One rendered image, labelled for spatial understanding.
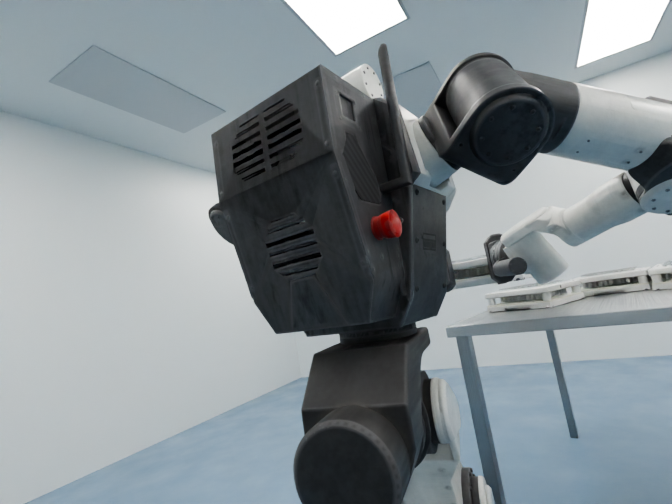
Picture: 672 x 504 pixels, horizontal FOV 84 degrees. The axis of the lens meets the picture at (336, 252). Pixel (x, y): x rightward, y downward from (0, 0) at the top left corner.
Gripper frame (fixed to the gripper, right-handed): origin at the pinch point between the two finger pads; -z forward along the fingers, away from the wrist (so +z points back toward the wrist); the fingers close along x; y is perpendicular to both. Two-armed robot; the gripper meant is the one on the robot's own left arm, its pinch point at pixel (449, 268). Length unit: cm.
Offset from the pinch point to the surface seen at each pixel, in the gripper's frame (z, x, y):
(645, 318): -19.8, 20.2, 37.3
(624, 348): -371, 103, -26
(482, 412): -16.0, 45.0, -7.3
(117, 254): -12, -70, -334
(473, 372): -16.2, 32.9, -7.6
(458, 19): -170, -182, -42
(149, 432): -24, 96, -338
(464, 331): -14.5, 19.9, -6.9
